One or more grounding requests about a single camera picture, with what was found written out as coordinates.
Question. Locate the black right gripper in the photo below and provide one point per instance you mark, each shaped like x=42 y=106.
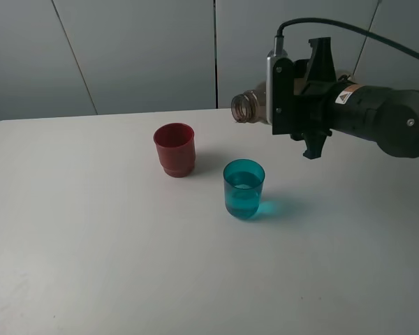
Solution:
x=320 y=76

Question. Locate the brown transparent bottle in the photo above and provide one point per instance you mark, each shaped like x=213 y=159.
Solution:
x=250 y=106

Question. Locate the teal transparent cup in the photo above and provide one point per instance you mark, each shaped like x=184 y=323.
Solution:
x=243 y=184

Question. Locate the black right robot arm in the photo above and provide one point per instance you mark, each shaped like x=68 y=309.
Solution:
x=327 y=102

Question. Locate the red plastic cup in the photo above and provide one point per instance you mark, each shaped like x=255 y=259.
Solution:
x=176 y=149

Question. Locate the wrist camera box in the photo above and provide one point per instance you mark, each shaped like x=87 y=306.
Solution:
x=279 y=89

